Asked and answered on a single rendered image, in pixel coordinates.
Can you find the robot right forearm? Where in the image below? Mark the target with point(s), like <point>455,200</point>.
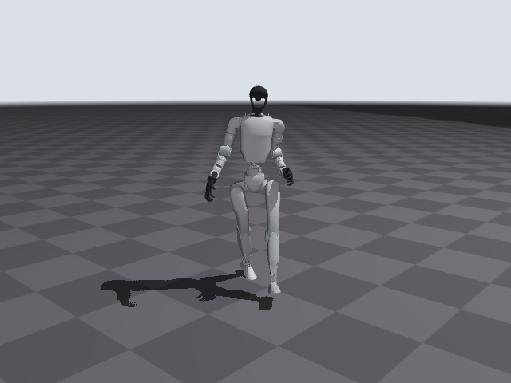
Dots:
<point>218,165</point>

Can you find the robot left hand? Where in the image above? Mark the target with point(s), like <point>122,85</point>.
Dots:
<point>287,174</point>

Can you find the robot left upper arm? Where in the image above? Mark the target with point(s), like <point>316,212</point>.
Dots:
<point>277,137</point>

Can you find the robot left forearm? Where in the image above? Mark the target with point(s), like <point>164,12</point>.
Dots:
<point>279,163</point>

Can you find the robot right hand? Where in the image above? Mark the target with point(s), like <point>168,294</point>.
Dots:
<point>209,186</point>

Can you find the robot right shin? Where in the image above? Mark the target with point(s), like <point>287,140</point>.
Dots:
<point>244,242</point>

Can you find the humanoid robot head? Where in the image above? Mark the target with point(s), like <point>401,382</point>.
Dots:
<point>258,92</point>

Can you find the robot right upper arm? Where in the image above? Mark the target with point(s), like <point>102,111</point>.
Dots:
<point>233,124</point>

